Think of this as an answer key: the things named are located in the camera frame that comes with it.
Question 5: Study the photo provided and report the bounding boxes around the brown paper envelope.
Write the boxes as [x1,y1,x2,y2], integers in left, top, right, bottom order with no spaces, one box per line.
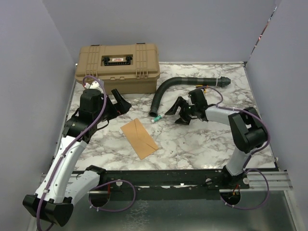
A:
[121,118,159,160]

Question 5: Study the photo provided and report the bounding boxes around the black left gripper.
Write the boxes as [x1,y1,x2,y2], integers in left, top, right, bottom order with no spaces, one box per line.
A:
[94,89,131,123]

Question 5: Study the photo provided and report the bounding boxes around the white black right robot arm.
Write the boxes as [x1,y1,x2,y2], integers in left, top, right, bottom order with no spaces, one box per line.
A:
[165,87,270,188]

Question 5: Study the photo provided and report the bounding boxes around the tan plastic tool case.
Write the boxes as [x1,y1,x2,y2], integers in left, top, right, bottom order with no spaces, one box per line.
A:
[75,43,160,94]

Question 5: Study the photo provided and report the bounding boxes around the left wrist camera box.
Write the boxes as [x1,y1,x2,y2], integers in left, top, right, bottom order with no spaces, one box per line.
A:
[84,81,103,92]

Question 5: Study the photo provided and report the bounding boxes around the black corrugated hose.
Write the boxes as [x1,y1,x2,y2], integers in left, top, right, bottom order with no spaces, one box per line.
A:
[148,76,231,118]

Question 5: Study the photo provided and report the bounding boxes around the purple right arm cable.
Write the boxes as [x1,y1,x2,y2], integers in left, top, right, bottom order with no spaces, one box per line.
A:
[204,86,271,210]

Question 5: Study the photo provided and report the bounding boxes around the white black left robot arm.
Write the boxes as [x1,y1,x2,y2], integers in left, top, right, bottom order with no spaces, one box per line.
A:
[23,89,131,227]

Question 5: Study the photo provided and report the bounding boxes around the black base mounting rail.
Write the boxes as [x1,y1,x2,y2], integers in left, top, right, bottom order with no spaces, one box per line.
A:
[89,169,249,203]

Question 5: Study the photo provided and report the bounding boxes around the green white glue stick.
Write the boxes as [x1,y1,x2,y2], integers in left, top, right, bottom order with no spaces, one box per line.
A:
[151,115,165,123]

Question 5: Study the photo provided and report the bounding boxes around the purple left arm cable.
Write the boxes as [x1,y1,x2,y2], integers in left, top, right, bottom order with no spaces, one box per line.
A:
[36,76,136,231]

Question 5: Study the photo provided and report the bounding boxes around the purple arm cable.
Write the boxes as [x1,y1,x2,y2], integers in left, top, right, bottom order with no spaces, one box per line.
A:
[204,86,271,210]
[36,76,136,231]

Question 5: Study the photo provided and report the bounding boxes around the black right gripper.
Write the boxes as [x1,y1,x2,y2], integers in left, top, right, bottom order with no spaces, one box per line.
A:
[166,96,198,125]

